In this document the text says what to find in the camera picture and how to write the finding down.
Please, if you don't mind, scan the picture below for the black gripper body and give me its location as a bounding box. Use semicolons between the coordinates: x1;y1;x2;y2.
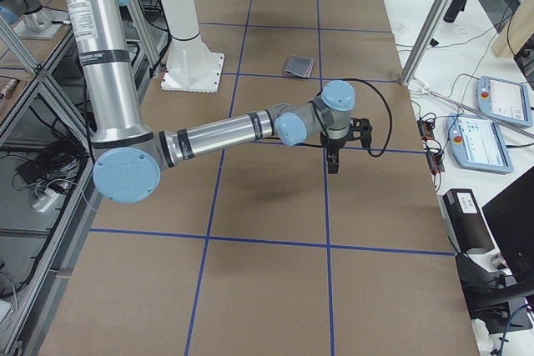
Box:
320;132;348;160

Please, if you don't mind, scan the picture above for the pink towel with grey back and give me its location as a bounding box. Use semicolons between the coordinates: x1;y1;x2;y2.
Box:
283;55;314;78

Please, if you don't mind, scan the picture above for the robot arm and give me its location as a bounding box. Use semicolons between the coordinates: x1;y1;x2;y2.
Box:
65;0;355;203

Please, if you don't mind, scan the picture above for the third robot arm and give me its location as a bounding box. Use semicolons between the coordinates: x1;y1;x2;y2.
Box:
1;0;43;25

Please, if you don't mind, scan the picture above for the long metal rod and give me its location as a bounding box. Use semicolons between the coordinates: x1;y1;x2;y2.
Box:
425;90;534;139

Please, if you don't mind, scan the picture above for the dark brown box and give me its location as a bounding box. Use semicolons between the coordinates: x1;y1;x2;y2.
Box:
442;188;495;254

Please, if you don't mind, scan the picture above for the near teach pendant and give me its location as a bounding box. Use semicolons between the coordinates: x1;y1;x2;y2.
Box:
446;114;514;174

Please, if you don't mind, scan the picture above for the teach pendant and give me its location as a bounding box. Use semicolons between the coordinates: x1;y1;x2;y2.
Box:
446;114;514;174
476;76;533;128

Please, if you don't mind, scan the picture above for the black bottle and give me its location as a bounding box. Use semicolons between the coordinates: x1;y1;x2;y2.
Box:
443;0;467;23

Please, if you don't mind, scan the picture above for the far teach pendant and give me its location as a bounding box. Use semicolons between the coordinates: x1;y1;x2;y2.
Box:
476;76;533;128

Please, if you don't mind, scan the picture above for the black monitor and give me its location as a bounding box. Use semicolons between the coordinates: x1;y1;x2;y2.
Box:
482;168;534;280

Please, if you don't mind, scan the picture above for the white power strip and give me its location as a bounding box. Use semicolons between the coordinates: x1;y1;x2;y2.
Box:
32;188;59;213

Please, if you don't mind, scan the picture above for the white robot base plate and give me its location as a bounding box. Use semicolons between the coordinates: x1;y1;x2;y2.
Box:
161;50;224;93

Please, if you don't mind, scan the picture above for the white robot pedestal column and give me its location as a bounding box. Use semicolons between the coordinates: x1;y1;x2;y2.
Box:
161;0;208;56

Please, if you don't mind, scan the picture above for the aluminium camera mast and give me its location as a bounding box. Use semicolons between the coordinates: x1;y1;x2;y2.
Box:
399;0;452;87

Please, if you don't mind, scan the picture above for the aluminium frame rack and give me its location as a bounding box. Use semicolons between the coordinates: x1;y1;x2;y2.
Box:
0;1;155;356

